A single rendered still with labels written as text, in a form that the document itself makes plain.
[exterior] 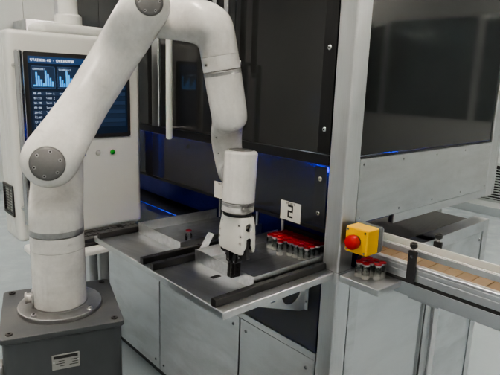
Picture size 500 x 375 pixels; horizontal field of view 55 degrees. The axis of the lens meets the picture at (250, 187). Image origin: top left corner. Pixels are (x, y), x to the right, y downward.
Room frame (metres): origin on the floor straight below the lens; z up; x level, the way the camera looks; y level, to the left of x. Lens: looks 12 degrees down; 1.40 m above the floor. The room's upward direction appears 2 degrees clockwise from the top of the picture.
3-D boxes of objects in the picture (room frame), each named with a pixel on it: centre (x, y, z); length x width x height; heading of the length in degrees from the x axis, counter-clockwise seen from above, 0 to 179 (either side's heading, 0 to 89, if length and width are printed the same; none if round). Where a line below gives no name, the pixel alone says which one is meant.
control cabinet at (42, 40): (1.91, 0.71, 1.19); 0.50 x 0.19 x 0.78; 132
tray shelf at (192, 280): (1.45, 0.11, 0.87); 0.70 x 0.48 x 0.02; 42
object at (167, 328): (2.39, 0.06, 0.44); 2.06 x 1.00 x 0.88; 42
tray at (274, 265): (1.37, -0.06, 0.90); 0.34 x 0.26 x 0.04; 132
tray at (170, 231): (1.63, 0.17, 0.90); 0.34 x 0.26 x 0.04; 132
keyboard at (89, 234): (1.74, 0.58, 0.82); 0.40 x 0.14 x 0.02; 132
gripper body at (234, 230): (1.20, 0.03, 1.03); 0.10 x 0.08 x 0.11; 42
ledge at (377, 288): (1.28, -0.35, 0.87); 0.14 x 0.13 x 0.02; 132
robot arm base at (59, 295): (1.08, 0.45, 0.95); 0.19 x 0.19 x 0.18
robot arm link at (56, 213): (1.11, 0.46, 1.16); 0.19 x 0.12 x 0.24; 16
